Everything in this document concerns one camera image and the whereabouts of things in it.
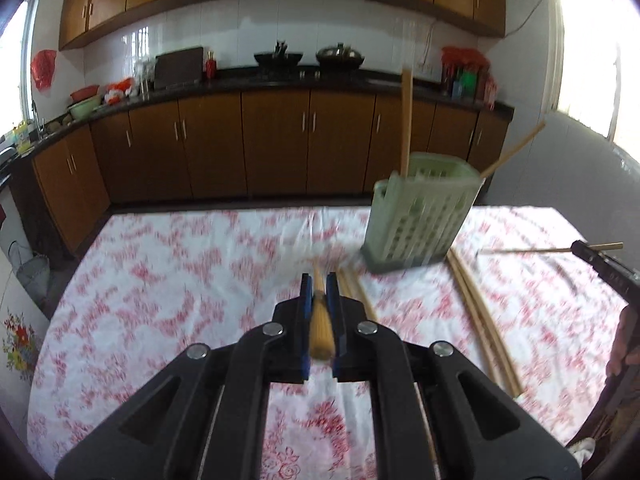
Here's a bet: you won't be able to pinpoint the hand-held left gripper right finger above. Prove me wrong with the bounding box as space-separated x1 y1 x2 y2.
326 272 583 480

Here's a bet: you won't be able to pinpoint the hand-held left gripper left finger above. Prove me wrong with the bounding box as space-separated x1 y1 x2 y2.
54 273 313 480

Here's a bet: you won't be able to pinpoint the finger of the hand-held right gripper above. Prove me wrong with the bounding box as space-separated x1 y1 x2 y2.
570 240 640 307

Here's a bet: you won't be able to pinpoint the green plastic chopstick holder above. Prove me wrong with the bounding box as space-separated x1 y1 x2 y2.
360 151 482 275

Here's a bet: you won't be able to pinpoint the steel cup of utensils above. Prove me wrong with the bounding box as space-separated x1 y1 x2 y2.
133 57 156 94

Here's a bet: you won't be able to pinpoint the person's right hand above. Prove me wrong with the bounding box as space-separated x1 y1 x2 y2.
605 304 640 379

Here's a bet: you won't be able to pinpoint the red floral tablecloth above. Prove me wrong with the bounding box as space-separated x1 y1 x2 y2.
27 205 632 480

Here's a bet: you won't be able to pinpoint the wooden base cabinets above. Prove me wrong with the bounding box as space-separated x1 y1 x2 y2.
9 87 511 261

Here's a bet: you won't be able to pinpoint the wide bright window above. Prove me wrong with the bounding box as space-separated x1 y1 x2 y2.
554 0 627 142

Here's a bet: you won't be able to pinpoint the cluster of condiment bottles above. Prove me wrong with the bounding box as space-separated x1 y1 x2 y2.
440 57 499 109

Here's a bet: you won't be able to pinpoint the black gas stove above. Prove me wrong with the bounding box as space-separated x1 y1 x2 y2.
249 65 372 82

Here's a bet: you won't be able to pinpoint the black kitchen countertop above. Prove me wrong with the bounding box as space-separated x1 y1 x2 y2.
0 66 516 163

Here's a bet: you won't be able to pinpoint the crumpled red plastic bag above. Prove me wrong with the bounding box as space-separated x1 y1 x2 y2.
440 46 490 67

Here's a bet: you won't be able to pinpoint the pot with metal lid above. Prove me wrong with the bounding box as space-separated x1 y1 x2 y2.
314 43 366 70

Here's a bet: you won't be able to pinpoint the black wok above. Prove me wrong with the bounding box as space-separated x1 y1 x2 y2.
253 41 305 69

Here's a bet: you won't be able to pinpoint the dark cutting board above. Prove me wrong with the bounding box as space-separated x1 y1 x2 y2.
153 46 205 91

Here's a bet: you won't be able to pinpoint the red and white plastic bag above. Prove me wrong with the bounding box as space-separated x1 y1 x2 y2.
102 78 137 104

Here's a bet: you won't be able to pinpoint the white flower-print panel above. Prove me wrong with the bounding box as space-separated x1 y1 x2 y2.
0 259 52 413

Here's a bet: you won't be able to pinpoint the green basin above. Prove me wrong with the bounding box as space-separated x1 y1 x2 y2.
67 98 104 120

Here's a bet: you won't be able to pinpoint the steel faucet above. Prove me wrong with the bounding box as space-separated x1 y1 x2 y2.
30 99 47 137

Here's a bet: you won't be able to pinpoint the hanging red plastic bag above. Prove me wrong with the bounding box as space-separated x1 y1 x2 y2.
29 48 58 92

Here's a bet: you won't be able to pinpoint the narrow window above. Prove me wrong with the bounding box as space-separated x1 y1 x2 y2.
0 0 42 137

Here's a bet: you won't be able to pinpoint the long wall cable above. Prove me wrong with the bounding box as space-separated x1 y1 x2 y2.
504 0 557 39

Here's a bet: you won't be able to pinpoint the short wall cable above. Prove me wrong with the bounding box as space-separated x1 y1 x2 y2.
421 22 437 69

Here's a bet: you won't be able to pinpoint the wire basket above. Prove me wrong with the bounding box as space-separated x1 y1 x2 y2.
7 239 52 307

